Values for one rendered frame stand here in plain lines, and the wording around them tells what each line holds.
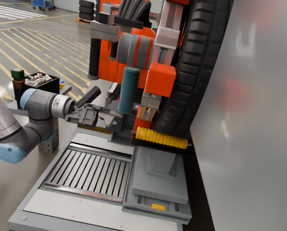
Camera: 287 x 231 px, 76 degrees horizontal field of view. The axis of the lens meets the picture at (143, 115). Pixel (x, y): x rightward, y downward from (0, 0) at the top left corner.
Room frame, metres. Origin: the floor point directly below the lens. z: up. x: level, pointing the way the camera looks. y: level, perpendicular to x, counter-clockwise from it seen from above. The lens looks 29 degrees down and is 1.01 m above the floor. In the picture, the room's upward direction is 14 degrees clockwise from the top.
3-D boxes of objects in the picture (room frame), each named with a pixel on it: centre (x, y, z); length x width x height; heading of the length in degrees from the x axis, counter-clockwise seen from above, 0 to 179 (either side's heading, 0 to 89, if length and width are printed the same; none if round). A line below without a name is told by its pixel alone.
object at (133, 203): (0.86, -0.18, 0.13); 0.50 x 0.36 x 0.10; 2
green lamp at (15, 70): (0.78, 0.62, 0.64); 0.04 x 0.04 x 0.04; 2
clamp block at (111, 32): (0.68, 0.19, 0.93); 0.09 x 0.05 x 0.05; 92
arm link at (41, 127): (0.61, 0.41, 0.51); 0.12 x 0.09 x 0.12; 177
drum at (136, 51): (0.85, 0.07, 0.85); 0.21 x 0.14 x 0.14; 92
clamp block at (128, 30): (1.02, 0.20, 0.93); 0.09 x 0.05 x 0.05; 92
